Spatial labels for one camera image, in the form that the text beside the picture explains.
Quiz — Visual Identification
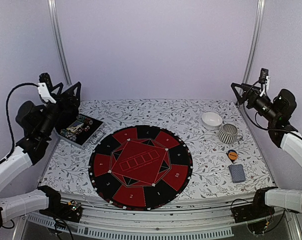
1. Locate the blue card deck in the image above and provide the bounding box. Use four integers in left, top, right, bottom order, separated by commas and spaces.
229, 164, 246, 184

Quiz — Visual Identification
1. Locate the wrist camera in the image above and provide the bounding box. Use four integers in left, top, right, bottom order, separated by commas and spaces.
259, 68, 270, 91
37, 72, 56, 104

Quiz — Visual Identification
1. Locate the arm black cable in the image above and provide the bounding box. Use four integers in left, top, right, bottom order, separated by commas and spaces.
242, 82, 298, 132
5, 82, 39, 161

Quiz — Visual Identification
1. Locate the left aluminium corner post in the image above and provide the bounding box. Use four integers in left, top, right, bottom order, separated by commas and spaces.
47, 0, 72, 86

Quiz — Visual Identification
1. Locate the card deck in case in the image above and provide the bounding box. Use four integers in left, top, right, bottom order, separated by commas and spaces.
66, 120, 84, 133

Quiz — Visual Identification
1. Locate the chip row in case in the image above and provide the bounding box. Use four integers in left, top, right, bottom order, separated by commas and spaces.
76, 114, 93, 125

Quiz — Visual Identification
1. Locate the striped grey mug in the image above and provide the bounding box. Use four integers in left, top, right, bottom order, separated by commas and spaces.
219, 124, 243, 145

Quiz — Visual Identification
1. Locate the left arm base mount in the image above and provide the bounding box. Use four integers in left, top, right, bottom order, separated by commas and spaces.
39, 200, 83, 223

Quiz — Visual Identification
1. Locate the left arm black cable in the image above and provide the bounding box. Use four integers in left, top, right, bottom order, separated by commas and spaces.
5, 82, 39, 161

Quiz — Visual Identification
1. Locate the right aluminium corner post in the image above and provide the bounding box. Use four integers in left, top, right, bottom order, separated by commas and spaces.
242, 0, 266, 84

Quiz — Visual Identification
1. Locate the orange big blind button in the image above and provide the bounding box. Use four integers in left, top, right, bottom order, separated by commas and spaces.
228, 151, 238, 161

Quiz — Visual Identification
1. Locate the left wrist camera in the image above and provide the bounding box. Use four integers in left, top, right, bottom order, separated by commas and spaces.
37, 72, 56, 104

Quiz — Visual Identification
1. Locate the round red black poker mat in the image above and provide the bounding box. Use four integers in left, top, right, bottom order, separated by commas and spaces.
88, 125, 193, 211

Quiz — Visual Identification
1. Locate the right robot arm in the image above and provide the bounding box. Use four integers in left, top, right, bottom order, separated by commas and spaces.
231, 83, 302, 218

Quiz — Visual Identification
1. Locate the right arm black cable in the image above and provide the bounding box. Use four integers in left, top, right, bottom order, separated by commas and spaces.
242, 82, 298, 132

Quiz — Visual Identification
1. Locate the aluminium corner post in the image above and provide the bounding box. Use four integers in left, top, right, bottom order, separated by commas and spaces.
47, 0, 72, 86
242, 0, 266, 84

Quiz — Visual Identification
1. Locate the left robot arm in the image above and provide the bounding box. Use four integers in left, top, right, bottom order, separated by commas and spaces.
0, 82, 82, 228

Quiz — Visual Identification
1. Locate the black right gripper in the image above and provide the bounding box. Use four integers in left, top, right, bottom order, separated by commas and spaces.
232, 83, 280, 123

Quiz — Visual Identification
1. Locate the front aluminium rail frame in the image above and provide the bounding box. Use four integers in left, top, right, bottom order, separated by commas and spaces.
13, 193, 302, 240

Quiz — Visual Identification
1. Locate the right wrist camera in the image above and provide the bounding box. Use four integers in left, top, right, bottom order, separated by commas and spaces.
259, 68, 270, 91

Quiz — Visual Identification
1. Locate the white ceramic bowl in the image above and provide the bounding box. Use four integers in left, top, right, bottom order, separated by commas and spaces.
201, 112, 223, 131

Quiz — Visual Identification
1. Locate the aluminium poker chip case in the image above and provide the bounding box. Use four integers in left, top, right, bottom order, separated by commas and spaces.
55, 113, 104, 149

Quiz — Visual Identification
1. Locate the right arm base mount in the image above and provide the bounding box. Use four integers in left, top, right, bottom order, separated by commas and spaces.
230, 198, 275, 223

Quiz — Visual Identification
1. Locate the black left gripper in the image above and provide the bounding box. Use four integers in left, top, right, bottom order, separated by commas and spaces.
39, 82, 82, 138

